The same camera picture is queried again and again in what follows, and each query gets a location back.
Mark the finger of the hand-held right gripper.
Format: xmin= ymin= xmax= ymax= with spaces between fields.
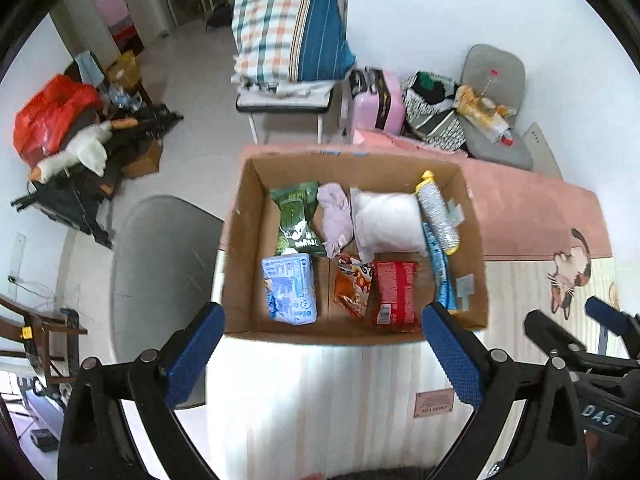
xmin=585 ymin=296 xmax=640 ymax=358
xmin=524 ymin=310 xmax=601 ymax=362

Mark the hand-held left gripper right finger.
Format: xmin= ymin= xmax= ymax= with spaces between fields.
xmin=422 ymin=301 xmax=588 ymax=480

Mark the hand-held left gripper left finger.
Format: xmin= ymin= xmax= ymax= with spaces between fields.
xmin=59 ymin=301 xmax=227 ymax=480

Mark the red snack packet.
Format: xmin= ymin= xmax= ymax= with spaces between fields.
xmin=371 ymin=260 xmax=422 ymax=333

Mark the blue striped stick packet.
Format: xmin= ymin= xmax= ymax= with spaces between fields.
xmin=421 ymin=221 xmax=458 ymax=315

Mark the blue tissue packet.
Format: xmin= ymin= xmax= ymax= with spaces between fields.
xmin=261 ymin=253 xmax=317 ymax=323

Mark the orange snack packet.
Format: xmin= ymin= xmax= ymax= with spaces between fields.
xmin=333 ymin=254 xmax=376 ymax=318

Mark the silver tube with yellow cap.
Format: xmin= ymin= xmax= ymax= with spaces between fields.
xmin=416 ymin=170 xmax=460 ymax=255

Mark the white soft packet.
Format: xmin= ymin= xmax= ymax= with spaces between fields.
xmin=349 ymin=187 xmax=428 ymax=263

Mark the green snack packet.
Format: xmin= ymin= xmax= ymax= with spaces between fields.
xmin=270 ymin=181 xmax=327 ymax=257

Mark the purple cloth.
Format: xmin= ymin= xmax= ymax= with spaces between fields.
xmin=317 ymin=182 xmax=353 ymax=259

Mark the plain grey chair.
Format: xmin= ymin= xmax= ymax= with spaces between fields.
xmin=111 ymin=195 xmax=225 ymax=361

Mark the person's dark fleece clothing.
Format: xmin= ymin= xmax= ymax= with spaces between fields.
xmin=330 ymin=465 xmax=436 ymax=480

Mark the dark wooden chair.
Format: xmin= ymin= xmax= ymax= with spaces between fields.
xmin=0 ymin=295 xmax=88 ymax=386

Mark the white leaning board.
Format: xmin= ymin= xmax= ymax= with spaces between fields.
xmin=520 ymin=121 xmax=563 ymax=181

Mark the small brown cardboard box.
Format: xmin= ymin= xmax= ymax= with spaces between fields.
xmin=122 ymin=137 xmax=163 ymax=178

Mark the black folded stroller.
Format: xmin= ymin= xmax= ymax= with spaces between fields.
xmin=11 ymin=105 xmax=183 ymax=251

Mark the white goose plush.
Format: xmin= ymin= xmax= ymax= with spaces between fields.
xmin=29 ymin=119 xmax=138 ymax=183

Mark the yellow plastic bag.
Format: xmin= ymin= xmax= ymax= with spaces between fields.
xmin=454 ymin=84 xmax=516 ymax=143

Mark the black white patterned bag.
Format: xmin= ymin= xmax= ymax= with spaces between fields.
xmin=400 ymin=71 xmax=468 ymax=153

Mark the clear plastic bottle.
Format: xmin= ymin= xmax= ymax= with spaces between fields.
xmin=480 ymin=69 xmax=501 ymax=108

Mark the pink suitcase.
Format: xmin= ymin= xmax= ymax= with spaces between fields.
xmin=345 ymin=66 xmax=406 ymax=143

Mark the white legged bench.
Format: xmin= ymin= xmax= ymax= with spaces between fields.
xmin=236 ymin=80 xmax=337 ymax=145

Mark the grey chair with clutter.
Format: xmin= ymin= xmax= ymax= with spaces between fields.
xmin=460 ymin=44 xmax=533 ymax=171

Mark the red plastic bag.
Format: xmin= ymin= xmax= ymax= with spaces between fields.
xmin=13 ymin=74 xmax=103 ymax=168

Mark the cardboard box with yellow bag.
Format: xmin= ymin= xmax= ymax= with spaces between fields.
xmin=105 ymin=50 xmax=138 ymax=92

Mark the plaid folded quilt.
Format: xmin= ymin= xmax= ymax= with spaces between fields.
xmin=231 ymin=0 xmax=357 ymax=86

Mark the white wall socket strip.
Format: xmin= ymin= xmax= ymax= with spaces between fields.
xmin=7 ymin=232 xmax=26 ymax=286

